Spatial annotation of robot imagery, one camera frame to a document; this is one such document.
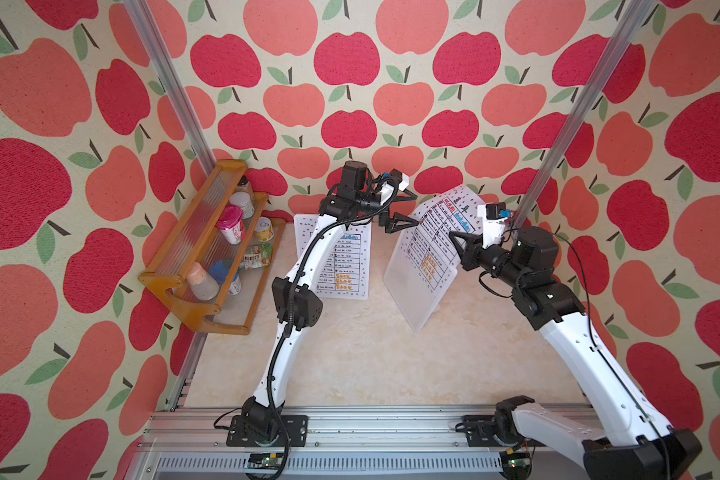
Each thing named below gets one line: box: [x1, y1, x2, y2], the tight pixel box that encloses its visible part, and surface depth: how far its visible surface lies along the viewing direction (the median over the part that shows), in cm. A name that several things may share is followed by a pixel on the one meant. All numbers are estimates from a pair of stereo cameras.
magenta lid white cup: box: [216, 205, 246, 245], surface depth 92 cm
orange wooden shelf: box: [138, 159, 287, 335], surface depth 91 cm
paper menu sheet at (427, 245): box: [400, 185, 487, 294], surface depth 76 cm
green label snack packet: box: [260, 242, 273, 267], surface depth 110 cm
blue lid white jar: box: [209, 260, 242, 295], surface depth 90 cm
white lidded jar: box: [230, 191, 255, 219], surface depth 102 cm
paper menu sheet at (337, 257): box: [294, 211, 372, 297], surface depth 90 cm
